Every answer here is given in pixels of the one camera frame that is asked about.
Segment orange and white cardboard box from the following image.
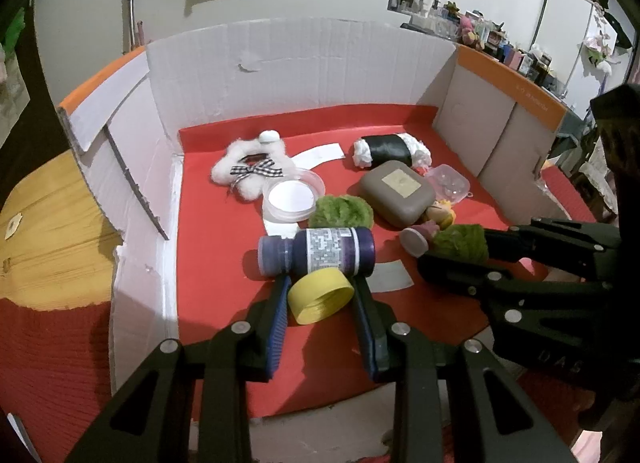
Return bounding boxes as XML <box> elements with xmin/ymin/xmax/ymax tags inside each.
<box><xmin>56</xmin><ymin>17</ymin><xmax>568</xmax><ymax>463</ymax></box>

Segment grey-brown rounded case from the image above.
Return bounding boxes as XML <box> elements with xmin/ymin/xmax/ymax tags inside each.
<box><xmin>360</xmin><ymin>160</ymin><xmax>436</xmax><ymax>228</ymax></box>

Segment green fuzzy ball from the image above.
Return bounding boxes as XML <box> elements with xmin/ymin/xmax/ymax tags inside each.
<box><xmin>432</xmin><ymin>224</ymin><xmax>490</xmax><ymax>266</ymax></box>
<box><xmin>307</xmin><ymin>194</ymin><xmax>375</xmax><ymax>231</ymax></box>

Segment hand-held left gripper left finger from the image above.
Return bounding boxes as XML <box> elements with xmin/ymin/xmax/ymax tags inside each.
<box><xmin>65</xmin><ymin>274</ymin><xmax>293</xmax><ymax>463</ymax></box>

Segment red paper liner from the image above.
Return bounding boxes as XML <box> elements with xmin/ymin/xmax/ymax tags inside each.
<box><xmin>170</xmin><ymin>105</ymin><xmax>551</xmax><ymax>419</ymax></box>

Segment red knitted cloth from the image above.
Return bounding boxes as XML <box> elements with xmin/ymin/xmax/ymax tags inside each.
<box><xmin>0</xmin><ymin>165</ymin><xmax>608</xmax><ymax>463</ymax></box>

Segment black roll with white fluff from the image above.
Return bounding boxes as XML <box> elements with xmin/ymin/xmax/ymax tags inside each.
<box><xmin>352</xmin><ymin>132</ymin><xmax>433</xmax><ymax>170</ymax></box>

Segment tall metal rack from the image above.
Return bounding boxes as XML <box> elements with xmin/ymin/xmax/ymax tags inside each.
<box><xmin>530</xmin><ymin>0</ymin><xmax>608</xmax><ymax>94</ymax></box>

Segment green plush cloth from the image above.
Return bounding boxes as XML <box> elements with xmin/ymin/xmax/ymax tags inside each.
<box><xmin>0</xmin><ymin>8</ymin><xmax>26</xmax><ymax>51</ymax></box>

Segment dark brown door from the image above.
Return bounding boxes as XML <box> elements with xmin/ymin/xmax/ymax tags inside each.
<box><xmin>0</xmin><ymin>0</ymin><xmax>66</xmax><ymax>204</ymax></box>

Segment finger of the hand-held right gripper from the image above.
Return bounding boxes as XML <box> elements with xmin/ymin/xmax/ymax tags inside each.
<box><xmin>484</xmin><ymin>218</ymin><xmax>622</xmax><ymax>280</ymax></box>
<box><xmin>419</xmin><ymin>252</ymin><xmax>613</xmax><ymax>316</ymax></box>

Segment small colourful figurine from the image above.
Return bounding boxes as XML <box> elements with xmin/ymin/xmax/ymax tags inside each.
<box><xmin>400</xmin><ymin>200</ymin><xmax>457</xmax><ymax>258</ymax></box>

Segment round clear plastic lid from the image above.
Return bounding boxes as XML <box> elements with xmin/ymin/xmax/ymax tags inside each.
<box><xmin>262</xmin><ymin>168</ymin><xmax>327</xmax><ymax>224</ymax></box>

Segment row of small bottles and toys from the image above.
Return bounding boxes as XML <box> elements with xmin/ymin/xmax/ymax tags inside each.
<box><xmin>400</xmin><ymin>0</ymin><xmax>571</xmax><ymax>98</ymax></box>

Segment clear rectangular plastic box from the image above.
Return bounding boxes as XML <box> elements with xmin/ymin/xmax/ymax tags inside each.
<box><xmin>425</xmin><ymin>164</ymin><xmax>472</xmax><ymax>204</ymax></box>

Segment artificial flowers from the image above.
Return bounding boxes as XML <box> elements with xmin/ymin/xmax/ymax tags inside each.
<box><xmin>580</xmin><ymin>30</ymin><xmax>618</xmax><ymax>74</ymax></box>

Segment dark blue bottle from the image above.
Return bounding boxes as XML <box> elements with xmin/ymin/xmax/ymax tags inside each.
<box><xmin>257</xmin><ymin>226</ymin><xmax>376</xmax><ymax>280</ymax></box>

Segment side table with dark cloth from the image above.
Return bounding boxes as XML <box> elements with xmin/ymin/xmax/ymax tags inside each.
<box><xmin>555</xmin><ymin>103</ymin><xmax>596</xmax><ymax>144</ymax></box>

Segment metal stick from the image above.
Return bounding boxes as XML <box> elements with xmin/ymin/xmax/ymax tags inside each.
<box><xmin>125</xmin><ymin>0</ymin><xmax>140</xmax><ymax>52</ymax></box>

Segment white fluffy toy with bow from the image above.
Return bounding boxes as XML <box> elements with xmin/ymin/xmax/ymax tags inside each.
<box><xmin>211</xmin><ymin>129</ymin><xmax>296</xmax><ymax>202</ymax></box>

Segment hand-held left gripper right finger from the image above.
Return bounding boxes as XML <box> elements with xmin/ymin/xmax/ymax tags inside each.
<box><xmin>352</xmin><ymin>275</ymin><xmax>576</xmax><ymax>463</ymax></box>

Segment yellow plastic cap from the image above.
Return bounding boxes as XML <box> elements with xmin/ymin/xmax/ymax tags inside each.
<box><xmin>290</xmin><ymin>270</ymin><xmax>355</xmax><ymax>326</ymax></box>

